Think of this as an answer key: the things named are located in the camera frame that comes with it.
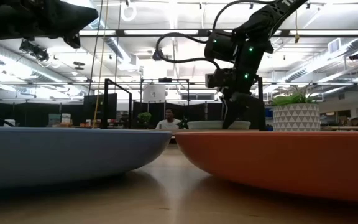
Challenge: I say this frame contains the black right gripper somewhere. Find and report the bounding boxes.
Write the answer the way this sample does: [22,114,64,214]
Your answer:
[220,89,262,131]

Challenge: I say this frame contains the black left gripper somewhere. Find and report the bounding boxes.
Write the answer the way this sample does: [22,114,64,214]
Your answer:
[0,0,99,52]

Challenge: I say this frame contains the pale green plate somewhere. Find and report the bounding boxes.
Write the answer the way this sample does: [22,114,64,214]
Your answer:
[187,120,252,131]

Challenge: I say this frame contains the blue plate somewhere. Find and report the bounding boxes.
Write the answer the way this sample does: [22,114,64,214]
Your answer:
[0,126,172,191]

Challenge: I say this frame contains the blue storage bin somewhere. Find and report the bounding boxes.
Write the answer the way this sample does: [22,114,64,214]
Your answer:
[264,106,274,132]

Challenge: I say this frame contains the black ceiling track light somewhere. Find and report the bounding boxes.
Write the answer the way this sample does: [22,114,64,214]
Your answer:
[18,39,50,63]

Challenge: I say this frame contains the green plant in patterned pot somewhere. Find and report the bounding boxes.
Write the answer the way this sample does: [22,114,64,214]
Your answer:
[272,83,321,132]

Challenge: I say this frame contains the orange plate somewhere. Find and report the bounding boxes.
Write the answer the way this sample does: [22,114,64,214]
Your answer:
[175,130,358,205]

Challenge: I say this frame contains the person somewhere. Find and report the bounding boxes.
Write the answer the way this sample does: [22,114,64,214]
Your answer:
[155,107,183,131]

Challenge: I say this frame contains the white cylindrical tank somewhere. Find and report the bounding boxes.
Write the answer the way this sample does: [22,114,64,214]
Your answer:
[142,83,167,104]

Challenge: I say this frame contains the teal box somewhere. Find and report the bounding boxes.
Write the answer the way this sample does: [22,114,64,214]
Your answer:
[48,113,62,127]

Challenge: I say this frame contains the small green background plant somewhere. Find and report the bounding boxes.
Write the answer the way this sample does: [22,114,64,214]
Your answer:
[137,111,153,126]

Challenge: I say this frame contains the wooden background table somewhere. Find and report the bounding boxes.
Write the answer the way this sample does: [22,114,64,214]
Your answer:
[319,125,358,132]

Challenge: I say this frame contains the yellow hanging rope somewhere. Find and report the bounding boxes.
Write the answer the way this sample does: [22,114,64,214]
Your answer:
[92,0,109,129]

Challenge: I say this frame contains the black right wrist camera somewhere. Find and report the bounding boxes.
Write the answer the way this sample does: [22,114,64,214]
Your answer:
[204,68,239,90]

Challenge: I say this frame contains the white coiled hanging cable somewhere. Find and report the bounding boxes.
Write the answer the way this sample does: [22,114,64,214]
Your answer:
[120,1,138,22]

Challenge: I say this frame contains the black frame wooden shelf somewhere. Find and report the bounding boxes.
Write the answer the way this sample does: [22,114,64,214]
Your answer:
[103,76,267,133]

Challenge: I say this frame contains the black background rig frame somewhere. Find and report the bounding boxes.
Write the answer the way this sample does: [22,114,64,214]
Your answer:
[139,77,191,107]

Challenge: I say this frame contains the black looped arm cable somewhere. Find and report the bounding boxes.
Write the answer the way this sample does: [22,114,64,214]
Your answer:
[152,32,222,71]

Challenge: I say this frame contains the black overhead frame bar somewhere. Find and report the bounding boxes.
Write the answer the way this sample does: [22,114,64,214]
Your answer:
[78,28,358,39]

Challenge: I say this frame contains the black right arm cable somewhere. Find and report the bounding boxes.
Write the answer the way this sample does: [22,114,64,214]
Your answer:
[211,0,279,32]

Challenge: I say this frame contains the silver ceiling air duct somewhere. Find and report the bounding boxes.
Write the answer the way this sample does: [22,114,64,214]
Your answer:
[285,37,358,83]

